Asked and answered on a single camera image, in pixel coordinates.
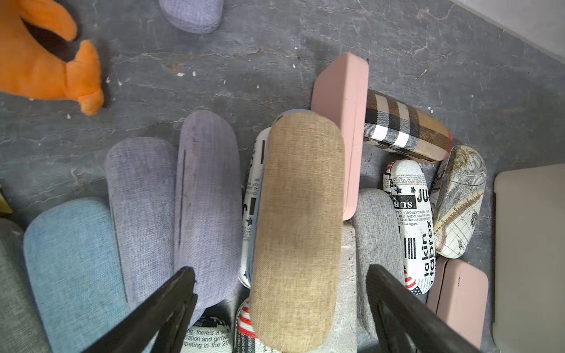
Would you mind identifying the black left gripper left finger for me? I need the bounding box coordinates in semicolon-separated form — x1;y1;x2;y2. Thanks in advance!
85;266;197;352

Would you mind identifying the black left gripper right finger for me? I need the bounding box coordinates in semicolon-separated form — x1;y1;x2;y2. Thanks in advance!
366;264;479;352

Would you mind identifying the light blue fabric case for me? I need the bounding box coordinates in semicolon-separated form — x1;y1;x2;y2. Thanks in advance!
24;198;129;352

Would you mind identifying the beige plastic storage bin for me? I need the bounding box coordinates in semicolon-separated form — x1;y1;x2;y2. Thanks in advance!
492;164;564;352

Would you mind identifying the purple case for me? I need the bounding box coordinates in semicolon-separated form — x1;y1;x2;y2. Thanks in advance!
158;0;225;35
104;137;177;310
174;110;243;324

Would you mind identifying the map print glasses case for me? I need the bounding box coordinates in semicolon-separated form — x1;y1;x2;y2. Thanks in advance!
431;146;487;259

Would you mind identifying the plaid glasses case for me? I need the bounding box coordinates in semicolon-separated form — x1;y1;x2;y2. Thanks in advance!
363;90;453;163

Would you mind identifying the newspaper flag case left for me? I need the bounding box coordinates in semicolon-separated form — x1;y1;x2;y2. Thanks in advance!
181;312;234;353

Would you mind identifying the newspaper flag case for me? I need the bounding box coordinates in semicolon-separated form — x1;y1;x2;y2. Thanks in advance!
233;298;280;353
181;312;234;353

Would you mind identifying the stone grey flat case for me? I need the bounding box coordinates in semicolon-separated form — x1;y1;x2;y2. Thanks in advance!
313;222;357;352

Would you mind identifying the pink flat case right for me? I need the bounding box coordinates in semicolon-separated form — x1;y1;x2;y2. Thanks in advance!
426;257;488;349

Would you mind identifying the newspaper flag case right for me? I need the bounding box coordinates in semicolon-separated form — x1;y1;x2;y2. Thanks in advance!
233;298;280;353

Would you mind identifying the grey fabric case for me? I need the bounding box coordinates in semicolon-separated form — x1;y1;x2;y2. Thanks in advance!
350;188;405;338

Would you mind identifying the newspaper print case centre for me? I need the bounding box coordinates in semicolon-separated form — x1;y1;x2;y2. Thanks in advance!
383;160;436;296

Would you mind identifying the grey case far left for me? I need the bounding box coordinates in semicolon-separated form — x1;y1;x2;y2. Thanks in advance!
1;219;51;352

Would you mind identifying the newspaper case under tan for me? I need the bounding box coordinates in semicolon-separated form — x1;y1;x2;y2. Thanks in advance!
238;127;271;288

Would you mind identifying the pink slim case upright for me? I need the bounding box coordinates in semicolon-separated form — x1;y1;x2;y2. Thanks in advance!
310;52;369;221

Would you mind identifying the orange plush toy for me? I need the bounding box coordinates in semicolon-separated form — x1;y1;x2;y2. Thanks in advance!
1;1;104;116

